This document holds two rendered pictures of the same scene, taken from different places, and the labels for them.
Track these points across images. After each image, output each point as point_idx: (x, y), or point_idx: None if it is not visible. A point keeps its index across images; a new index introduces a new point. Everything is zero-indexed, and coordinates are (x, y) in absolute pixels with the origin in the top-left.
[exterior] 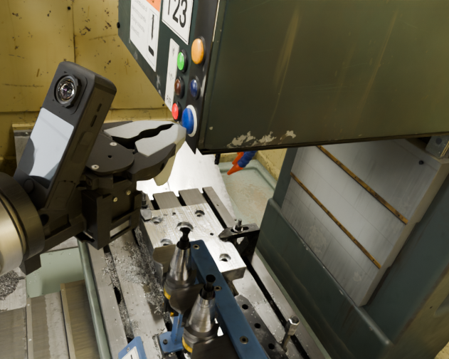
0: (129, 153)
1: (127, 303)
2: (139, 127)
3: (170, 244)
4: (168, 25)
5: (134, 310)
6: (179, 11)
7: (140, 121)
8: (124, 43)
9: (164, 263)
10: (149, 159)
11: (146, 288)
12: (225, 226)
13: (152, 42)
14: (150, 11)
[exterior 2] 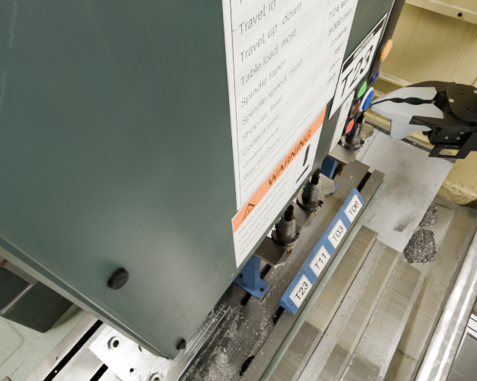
0: (447, 89)
1: (249, 346)
2: (416, 108)
3: (261, 258)
4: (342, 102)
5: (252, 335)
6: (360, 66)
7: (408, 113)
8: (210, 310)
9: (285, 248)
10: (436, 84)
11: (225, 343)
12: (91, 328)
13: (305, 164)
14: (301, 154)
